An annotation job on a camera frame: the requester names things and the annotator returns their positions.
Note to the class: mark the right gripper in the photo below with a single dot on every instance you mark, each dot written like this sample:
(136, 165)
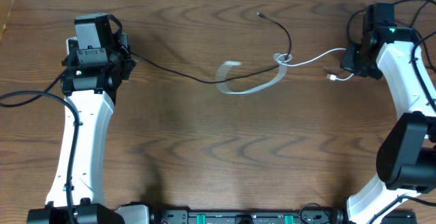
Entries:
(347, 62)

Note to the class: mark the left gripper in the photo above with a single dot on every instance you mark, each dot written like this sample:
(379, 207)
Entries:
(124, 39)

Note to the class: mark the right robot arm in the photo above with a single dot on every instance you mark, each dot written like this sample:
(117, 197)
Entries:
(405, 168)

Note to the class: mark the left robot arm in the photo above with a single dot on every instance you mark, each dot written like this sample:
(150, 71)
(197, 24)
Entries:
(97, 62)

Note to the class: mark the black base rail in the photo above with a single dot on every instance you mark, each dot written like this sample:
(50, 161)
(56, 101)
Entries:
(293, 217)

